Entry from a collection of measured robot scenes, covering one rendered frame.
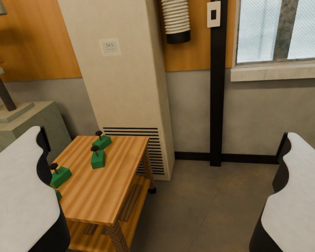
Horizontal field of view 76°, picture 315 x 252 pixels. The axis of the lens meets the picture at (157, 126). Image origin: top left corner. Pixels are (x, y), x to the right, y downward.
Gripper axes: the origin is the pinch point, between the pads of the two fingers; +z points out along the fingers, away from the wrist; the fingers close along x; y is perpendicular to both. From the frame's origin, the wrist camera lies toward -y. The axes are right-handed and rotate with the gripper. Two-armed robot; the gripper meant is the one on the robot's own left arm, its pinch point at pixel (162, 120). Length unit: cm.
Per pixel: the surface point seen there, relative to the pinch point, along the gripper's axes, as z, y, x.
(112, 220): 42, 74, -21
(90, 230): 59, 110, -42
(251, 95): 130, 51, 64
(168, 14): 122, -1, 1
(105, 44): 118, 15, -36
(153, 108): 113, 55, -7
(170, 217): 79, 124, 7
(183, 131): 140, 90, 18
